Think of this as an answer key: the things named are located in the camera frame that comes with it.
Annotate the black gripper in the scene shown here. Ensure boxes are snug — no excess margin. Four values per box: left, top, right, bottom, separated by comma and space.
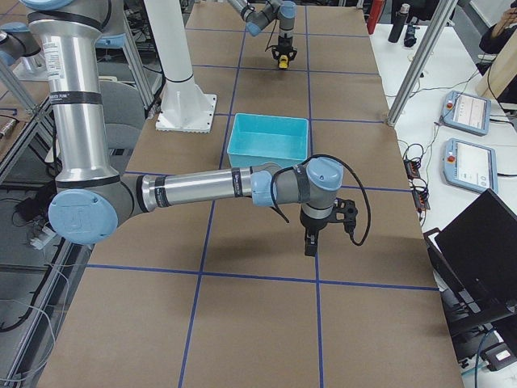
300, 209, 336, 256
271, 35, 297, 61

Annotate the yellow beetle toy car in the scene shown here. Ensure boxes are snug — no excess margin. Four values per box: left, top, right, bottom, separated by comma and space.
278, 55, 289, 70

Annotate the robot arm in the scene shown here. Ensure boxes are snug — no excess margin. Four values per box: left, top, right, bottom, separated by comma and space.
26, 1, 356, 251
230, 1, 326, 257

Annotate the light blue plastic bin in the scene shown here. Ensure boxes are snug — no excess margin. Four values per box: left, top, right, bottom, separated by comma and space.
227, 113, 309, 167

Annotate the black bottle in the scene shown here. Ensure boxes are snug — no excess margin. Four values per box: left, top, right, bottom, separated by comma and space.
388, 3, 410, 43

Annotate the orange usb hub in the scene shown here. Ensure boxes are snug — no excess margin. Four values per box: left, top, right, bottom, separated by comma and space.
404, 160, 421, 179

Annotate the black laptop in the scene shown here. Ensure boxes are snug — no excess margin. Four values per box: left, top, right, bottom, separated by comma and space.
424, 189, 516, 343

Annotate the lower teach pendant tablet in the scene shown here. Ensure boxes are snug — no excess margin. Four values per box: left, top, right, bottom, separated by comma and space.
443, 138, 498, 193

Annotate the teach pendant tablet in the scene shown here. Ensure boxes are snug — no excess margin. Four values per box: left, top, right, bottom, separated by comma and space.
443, 138, 498, 193
441, 91, 491, 136

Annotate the grey office chair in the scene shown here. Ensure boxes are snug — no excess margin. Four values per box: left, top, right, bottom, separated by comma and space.
99, 80, 147, 150

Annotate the upper teach pendant tablet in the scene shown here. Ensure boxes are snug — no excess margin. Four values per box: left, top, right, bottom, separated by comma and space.
441, 91, 491, 136

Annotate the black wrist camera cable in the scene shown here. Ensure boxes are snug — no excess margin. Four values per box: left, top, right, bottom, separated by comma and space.
269, 155, 372, 247

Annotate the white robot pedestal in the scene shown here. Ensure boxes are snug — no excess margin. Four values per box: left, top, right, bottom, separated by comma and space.
145, 0, 217, 133

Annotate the grey aluminium post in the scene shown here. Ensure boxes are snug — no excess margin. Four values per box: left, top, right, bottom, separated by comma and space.
386, 0, 458, 127

